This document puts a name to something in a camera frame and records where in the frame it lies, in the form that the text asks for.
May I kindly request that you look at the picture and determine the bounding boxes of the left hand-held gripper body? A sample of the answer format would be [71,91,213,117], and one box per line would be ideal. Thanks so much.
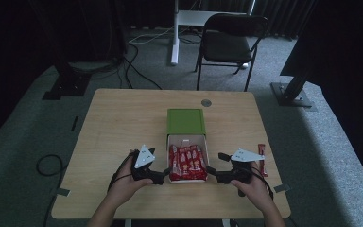
[130,144,164,182]

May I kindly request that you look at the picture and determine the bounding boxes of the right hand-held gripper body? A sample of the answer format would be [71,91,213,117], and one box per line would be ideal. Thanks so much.
[220,148,265,184]

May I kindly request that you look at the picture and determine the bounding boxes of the single red snack packet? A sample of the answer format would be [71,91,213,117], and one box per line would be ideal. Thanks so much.
[257,143,268,178]

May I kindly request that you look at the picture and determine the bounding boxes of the pile of red packets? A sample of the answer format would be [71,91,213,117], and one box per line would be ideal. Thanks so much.
[168,144,208,182]

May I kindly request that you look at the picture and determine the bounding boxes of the person's left hand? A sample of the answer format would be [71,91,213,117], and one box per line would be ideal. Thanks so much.
[108,150,154,206]

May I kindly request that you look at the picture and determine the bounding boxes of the person's right hand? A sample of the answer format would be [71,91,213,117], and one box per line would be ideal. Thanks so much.
[230,162,273,211]

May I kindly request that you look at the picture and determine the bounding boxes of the black stand with metal base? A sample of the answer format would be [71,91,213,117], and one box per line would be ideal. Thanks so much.
[269,67,314,109]

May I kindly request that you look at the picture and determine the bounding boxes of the black stand with flat base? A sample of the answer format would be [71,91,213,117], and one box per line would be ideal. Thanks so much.
[42,46,93,101]

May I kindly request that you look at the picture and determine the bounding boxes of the black folding chair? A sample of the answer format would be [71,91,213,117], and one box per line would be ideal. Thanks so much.
[194,12,269,93]

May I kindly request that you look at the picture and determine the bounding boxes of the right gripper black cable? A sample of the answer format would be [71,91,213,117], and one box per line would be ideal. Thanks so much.
[251,169,275,201]

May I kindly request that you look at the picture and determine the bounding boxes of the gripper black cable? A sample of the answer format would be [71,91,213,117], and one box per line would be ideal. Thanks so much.
[107,153,134,194]
[251,169,275,201]

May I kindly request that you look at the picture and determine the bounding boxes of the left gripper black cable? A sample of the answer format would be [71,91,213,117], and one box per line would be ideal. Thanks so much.
[107,153,134,194]

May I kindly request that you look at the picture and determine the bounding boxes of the black floor cables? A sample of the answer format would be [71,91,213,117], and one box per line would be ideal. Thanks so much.
[116,42,164,91]

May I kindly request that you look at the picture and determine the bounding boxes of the black looped floor cable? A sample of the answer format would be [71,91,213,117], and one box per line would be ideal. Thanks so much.
[36,154,65,227]

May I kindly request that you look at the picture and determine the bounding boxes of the white floor cable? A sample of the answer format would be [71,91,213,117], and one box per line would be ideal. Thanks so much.
[128,26,175,45]

